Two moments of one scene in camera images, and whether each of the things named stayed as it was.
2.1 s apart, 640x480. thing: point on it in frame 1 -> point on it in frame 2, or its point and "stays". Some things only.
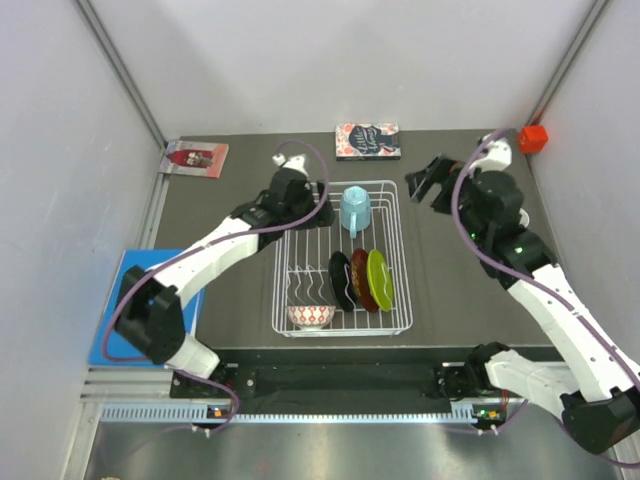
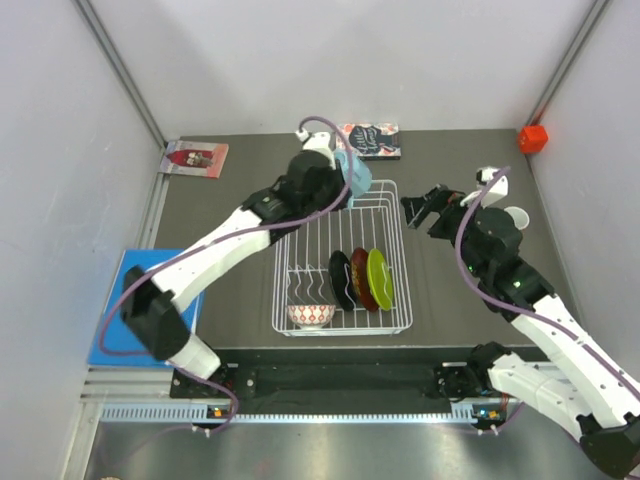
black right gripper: x=441 y=170 -> x=441 y=199
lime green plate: x=380 y=279 stays
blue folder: x=121 y=344 stays
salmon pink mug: x=524 y=219 stays
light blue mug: x=355 y=209 -> x=361 y=176
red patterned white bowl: x=311 y=317 stays
